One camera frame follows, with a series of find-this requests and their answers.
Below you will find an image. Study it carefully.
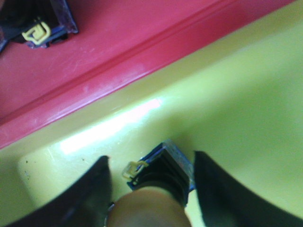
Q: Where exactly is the red plastic bin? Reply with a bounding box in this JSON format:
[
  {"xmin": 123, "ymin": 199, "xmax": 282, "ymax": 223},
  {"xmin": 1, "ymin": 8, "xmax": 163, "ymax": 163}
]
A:
[{"xmin": 0, "ymin": 0, "xmax": 289, "ymax": 147}]

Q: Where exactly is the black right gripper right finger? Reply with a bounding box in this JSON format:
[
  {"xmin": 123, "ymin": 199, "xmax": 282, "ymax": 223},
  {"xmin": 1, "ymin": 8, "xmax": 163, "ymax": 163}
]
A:
[{"xmin": 194, "ymin": 151, "xmax": 303, "ymax": 227}]

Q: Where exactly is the yellow plastic bin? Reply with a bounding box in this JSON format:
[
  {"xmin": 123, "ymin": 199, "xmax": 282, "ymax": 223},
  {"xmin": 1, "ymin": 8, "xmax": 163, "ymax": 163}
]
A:
[{"xmin": 0, "ymin": 0, "xmax": 303, "ymax": 226}]

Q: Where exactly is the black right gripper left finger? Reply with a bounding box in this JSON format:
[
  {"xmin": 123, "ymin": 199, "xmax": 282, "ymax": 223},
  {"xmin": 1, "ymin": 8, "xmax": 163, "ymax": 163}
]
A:
[{"xmin": 7, "ymin": 156, "xmax": 112, "ymax": 227}]

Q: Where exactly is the yellow mushroom push button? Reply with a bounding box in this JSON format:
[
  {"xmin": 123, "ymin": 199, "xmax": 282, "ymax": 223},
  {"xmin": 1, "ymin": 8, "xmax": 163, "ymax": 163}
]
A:
[{"xmin": 105, "ymin": 140, "xmax": 195, "ymax": 227}]

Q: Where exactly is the red mushroom push button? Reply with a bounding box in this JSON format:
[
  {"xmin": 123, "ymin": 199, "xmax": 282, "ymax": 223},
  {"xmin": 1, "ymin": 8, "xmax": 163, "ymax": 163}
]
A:
[{"xmin": 0, "ymin": 0, "xmax": 79, "ymax": 52}]

